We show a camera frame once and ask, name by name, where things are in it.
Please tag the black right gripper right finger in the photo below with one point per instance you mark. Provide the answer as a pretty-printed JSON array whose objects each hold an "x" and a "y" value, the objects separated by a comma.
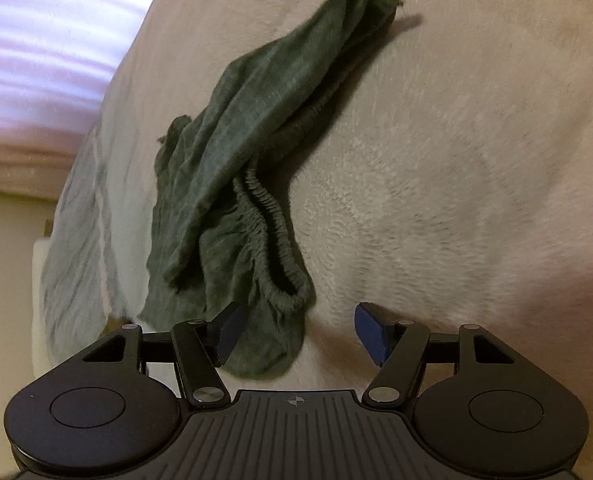
[{"x": 397, "y": 348}]

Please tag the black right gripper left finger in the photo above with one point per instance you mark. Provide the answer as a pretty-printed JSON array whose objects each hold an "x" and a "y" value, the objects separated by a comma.
[{"x": 201, "y": 347}]

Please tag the dark green knit garment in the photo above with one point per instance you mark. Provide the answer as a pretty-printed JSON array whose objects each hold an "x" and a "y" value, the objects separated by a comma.
[{"x": 219, "y": 234}]

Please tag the pink sheer curtain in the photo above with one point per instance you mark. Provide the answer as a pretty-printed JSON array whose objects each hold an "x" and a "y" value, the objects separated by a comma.
[{"x": 57, "y": 57}]

